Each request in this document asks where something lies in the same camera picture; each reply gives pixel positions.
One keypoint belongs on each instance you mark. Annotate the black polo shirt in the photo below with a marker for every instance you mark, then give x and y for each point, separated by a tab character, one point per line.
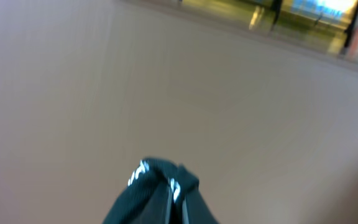
147	199

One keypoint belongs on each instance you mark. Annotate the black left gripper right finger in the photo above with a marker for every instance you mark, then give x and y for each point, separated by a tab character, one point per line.
178	206

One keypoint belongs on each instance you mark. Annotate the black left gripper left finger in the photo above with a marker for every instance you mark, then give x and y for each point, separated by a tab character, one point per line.
141	169

